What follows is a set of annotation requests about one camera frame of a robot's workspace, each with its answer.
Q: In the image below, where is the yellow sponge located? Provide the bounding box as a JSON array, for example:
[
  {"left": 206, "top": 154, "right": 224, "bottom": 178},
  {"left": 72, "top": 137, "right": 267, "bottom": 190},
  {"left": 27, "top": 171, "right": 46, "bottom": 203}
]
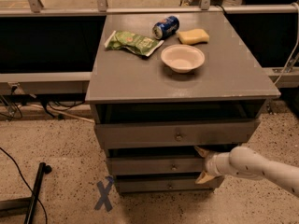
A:
[{"left": 177, "top": 29, "right": 209, "bottom": 45}]

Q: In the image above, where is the blue tape cross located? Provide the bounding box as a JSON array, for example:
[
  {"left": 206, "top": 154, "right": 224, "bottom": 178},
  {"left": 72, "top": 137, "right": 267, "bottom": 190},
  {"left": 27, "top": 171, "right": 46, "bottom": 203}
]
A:
[{"left": 94, "top": 176, "right": 114, "bottom": 212}]

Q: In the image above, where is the grey bottom drawer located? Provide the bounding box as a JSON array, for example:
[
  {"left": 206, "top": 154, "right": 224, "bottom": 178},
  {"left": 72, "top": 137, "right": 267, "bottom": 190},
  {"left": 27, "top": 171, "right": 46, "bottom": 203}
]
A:
[{"left": 115, "top": 175, "right": 224, "bottom": 193}]

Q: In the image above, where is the grey top drawer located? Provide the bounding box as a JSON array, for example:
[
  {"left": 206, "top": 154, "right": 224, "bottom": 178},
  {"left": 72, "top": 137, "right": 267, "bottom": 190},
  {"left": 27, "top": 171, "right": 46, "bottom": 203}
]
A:
[{"left": 95, "top": 119, "right": 260, "bottom": 149}]

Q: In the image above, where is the grey drawer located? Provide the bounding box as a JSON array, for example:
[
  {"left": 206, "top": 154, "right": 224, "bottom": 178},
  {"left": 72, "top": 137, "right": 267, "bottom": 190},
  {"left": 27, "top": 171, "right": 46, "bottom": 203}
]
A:
[
  {"left": 107, "top": 156, "right": 204, "bottom": 175},
  {"left": 115, "top": 175, "right": 224, "bottom": 193},
  {"left": 95, "top": 119, "right": 260, "bottom": 149}
]

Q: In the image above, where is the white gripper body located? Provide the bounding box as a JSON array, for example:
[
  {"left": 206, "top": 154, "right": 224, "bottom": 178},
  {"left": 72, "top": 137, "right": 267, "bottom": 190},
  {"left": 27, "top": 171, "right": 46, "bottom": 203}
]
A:
[{"left": 205, "top": 151, "right": 232, "bottom": 176}]

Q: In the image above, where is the white hanging cable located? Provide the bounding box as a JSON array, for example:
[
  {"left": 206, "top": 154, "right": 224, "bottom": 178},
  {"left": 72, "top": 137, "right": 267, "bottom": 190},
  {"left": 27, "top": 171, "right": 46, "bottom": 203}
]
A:
[{"left": 274, "top": 2, "right": 299, "bottom": 86}]

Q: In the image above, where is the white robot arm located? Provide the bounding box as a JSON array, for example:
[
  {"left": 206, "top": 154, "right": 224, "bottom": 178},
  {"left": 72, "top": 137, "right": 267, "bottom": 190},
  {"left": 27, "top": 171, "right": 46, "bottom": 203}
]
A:
[{"left": 194, "top": 147, "right": 299, "bottom": 197}]

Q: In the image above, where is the blue soda can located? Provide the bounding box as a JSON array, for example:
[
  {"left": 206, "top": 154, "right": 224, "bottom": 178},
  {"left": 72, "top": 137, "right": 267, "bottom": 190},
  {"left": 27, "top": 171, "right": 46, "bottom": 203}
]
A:
[{"left": 152, "top": 16, "right": 179, "bottom": 40}]

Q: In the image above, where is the black floor cable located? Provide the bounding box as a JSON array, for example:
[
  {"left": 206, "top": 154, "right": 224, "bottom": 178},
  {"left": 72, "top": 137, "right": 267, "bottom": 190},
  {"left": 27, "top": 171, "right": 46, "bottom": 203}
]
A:
[{"left": 0, "top": 147, "right": 49, "bottom": 224}]

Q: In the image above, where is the grey drawer cabinet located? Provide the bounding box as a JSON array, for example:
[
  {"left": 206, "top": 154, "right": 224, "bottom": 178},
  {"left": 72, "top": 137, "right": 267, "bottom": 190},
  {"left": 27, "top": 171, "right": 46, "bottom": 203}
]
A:
[{"left": 86, "top": 12, "right": 279, "bottom": 193}]

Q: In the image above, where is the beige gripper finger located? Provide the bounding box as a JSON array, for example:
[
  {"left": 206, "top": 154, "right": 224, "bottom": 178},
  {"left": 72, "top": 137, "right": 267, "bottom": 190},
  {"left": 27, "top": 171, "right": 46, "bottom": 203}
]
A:
[
  {"left": 194, "top": 146, "right": 209, "bottom": 158},
  {"left": 195, "top": 171, "right": 214, "bottom": 185}
]

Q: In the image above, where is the white bowl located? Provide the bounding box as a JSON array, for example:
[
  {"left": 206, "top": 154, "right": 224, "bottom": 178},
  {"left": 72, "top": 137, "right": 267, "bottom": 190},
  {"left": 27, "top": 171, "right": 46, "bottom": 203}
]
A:
[{"left": 161, "top": 45, "right": 205, "bottom": 74}]

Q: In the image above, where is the metal railing frame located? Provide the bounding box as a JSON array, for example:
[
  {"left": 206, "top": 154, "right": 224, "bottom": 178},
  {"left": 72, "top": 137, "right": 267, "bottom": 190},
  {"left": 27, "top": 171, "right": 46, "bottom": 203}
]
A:
[{"left": 1, "top": 0, "right": 298, "bottom": 99}]

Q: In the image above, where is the black metal stand base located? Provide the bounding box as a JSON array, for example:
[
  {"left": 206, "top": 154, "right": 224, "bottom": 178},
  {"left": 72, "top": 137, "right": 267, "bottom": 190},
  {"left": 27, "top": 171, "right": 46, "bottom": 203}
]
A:
[{"left": 0, "top": 162, "right": 52, "bottom": 224}]

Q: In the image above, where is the green chip bag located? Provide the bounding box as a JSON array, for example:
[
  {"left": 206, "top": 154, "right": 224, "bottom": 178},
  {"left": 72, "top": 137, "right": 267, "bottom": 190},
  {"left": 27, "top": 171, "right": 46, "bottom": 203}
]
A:
[{"left": 105, "top": 31, "right": 163, "bottom": 57}]

